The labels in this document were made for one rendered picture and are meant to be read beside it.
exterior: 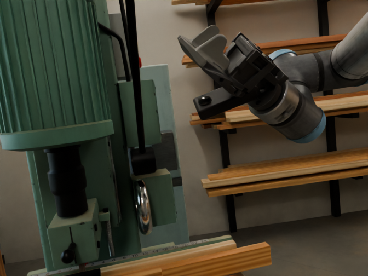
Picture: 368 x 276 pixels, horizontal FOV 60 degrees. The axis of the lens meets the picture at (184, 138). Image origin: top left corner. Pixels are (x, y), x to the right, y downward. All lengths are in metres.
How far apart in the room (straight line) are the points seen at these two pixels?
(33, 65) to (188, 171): 2.49
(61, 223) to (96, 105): 0.20
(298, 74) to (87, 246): 0.54
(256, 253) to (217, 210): 2.38
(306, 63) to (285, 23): 2.37
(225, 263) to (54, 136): 0.39
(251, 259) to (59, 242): 0.36
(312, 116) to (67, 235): 0.50
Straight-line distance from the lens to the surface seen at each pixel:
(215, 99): 0.60
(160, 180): 0.74
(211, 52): 0.52
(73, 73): 0.50
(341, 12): 3.38
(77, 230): 0.55
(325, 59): 0.78
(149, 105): 0.74
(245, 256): 0.67
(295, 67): 0.76
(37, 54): 0.50
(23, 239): 3.29
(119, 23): 0.86
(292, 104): 0.63
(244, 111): 2.45
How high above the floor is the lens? 1.24
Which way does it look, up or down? 6 degrees down
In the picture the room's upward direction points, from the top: 7 degrees counter-clockwise
